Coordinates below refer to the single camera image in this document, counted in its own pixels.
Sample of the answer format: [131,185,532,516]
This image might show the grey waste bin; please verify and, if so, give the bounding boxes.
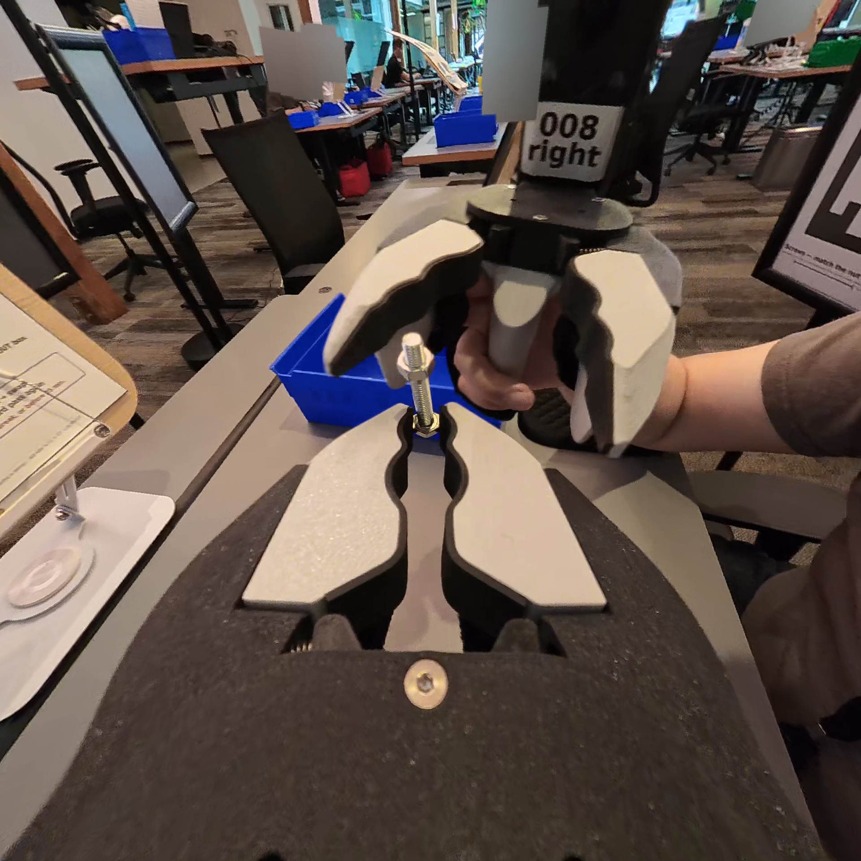
[752,124,825,192]

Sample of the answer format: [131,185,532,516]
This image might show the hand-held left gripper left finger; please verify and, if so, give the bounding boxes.
[241,404,413,623]

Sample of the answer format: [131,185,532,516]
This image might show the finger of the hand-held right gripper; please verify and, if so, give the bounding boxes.
[323,218,485,391]
[561,227,684,460]

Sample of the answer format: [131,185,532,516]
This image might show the black mesh office chair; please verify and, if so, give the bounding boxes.
[202,109,347,296]

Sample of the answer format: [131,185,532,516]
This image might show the black office chair with armrests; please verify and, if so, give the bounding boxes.
[54,158,172,304]

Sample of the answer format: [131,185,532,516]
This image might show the wooden instruction board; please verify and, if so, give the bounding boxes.
[0,264,139,539]

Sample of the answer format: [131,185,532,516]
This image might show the blue plastic bin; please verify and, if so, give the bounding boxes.
[270,294,505,441]

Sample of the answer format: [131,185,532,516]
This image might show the person's right hand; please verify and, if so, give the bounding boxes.
[454,274,539,413]

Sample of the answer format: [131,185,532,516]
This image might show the black framed marker sign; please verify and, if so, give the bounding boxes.
[752,70,861,327]

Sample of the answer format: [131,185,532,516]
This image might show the person's right forearm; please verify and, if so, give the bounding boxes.
[632,339,791,453]

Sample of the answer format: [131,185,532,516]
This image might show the black computer monitor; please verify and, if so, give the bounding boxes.
[158,0,196,58]

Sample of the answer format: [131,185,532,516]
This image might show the green box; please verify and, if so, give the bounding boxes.
[807,37,861,68]

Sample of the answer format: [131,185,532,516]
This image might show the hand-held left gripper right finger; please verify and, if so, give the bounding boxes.
[440,402,609,623]

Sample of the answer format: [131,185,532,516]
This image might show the white board stand base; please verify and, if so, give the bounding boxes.
[0,481,177,722]

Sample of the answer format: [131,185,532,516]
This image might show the grey seat office chair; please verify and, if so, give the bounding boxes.
[686,464,850,562]

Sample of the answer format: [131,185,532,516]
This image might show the black panel stand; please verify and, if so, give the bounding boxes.
[0,0,260,372]

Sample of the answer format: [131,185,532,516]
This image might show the wooden framed dark panel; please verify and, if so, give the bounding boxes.
[0,141,129,325]

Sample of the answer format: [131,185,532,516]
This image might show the long thin silver bolt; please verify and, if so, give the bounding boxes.
[401,334,441,437]

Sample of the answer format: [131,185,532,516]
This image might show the wooden top desk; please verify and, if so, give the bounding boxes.
[402,124,509,179]
[15,55,269,122]
[706,61,855,162]

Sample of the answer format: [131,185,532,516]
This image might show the black framed grey panel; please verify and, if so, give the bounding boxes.
[37,23,199,236]

